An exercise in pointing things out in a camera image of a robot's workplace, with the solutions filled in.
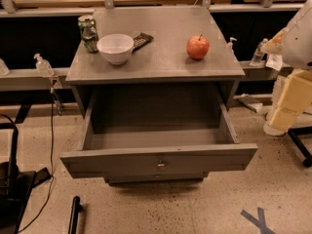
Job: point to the grey top drawer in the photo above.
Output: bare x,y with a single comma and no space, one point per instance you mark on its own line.
136,130

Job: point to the grey drawer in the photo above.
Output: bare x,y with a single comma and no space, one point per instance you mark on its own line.
136,130
148,178

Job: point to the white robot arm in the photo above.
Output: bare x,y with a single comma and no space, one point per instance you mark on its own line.
290,98

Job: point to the grey drawer cabinet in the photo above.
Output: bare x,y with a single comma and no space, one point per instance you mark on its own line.
164,60

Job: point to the grey bottom drawer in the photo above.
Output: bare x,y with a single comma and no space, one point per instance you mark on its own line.
148,178

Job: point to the white bowl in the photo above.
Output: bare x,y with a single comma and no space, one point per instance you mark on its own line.
116,48

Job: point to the red apple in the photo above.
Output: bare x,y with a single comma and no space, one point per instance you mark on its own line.
197,46

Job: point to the small sanitizer pump bottle right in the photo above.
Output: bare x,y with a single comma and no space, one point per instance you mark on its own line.
230,44

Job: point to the grey flat tool on ledge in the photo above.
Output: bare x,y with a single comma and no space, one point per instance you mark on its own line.
250,102

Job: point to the green soda can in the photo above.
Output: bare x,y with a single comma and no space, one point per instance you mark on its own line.
88,32

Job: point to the clear plastic water bottle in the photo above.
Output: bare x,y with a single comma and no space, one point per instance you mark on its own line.
258,53

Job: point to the clear sanitizer pump bottle left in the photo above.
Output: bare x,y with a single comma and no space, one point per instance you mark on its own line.
43,66

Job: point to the black bar on floor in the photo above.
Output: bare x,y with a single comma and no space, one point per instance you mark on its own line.
76,208

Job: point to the white wipes packet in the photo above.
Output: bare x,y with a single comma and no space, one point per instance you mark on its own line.
274,61

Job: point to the black wheeled base leg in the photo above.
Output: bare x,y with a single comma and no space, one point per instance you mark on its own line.
295,133

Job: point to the clear bottle far left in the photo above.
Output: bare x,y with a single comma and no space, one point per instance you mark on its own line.
4,70

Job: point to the black stand base left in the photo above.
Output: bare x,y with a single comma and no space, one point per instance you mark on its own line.
15,186

